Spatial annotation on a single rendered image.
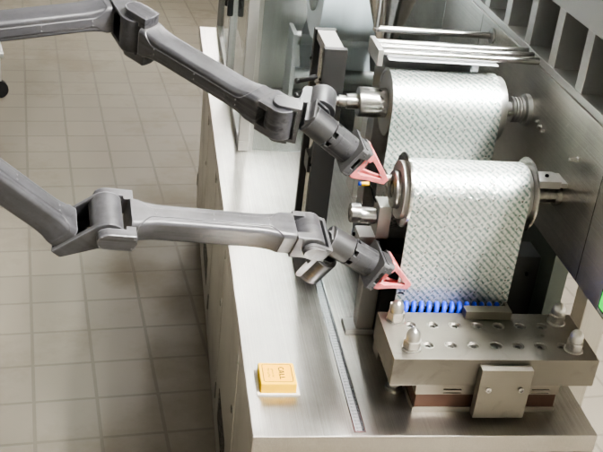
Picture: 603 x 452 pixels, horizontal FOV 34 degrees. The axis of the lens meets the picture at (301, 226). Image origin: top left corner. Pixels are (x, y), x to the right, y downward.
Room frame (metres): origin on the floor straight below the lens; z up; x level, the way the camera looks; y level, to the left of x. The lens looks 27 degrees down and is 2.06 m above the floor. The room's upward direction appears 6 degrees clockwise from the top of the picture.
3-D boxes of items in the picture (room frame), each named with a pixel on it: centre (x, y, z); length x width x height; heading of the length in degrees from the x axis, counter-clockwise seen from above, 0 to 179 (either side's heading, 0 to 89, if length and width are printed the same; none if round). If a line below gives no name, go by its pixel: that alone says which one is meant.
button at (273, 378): (1.57, 0.01, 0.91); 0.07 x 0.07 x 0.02; 10
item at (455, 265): (1.73, -0.32, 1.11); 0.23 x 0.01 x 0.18; 100
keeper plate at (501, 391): (1.53, -0.41, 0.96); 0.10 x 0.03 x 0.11; 100
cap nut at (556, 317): (1.70, -0.53, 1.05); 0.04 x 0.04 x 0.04
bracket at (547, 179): (1.82, -0.48, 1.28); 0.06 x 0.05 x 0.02; 100
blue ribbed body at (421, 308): (1.71, -0.32, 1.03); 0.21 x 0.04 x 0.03; 100
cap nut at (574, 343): (1.61, -0.54, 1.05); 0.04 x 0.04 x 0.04
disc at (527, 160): (1.82, -0.44, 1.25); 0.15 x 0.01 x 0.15; 10
